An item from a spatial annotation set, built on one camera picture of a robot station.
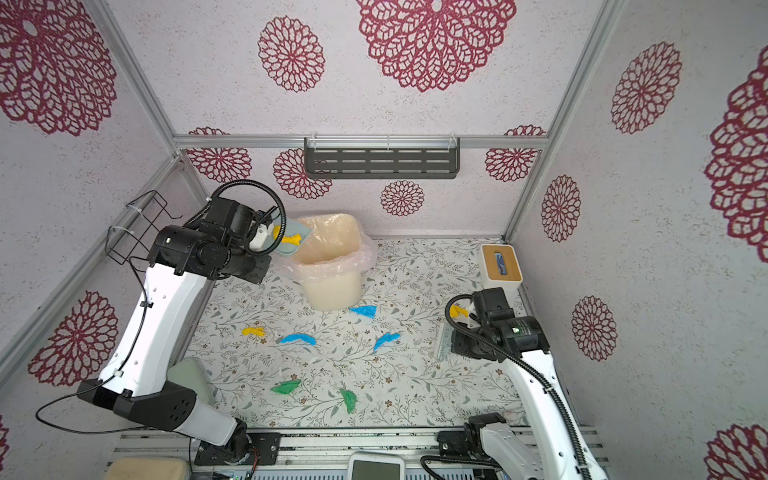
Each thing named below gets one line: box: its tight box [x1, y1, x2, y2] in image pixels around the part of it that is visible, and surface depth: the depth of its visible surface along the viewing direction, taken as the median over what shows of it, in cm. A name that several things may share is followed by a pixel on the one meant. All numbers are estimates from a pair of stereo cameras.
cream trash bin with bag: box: [275, 213, 378, 311], surface depth 93 cm
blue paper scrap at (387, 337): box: [374, 332, 401, 351], surface depth 95 cm
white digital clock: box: [347, 452, 407, 480], surface depth 69 cm
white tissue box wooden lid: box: [480, 243, 523, 303], surface depth 108 cm
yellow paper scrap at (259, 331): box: [242, 327, 266, 337], surface depth 96 cm
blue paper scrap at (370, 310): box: [349, 305, 378, 319], surface depth 102 cm
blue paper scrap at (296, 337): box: [280, 334, 317, 346], surface depth 95 cm
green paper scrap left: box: [270, 379, 301, 394], surface depth 85 cm
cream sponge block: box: [104, 457, 189, 480], surface depth 70 cm
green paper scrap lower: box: [340, 388, 357, 414], surface depth 82 cm
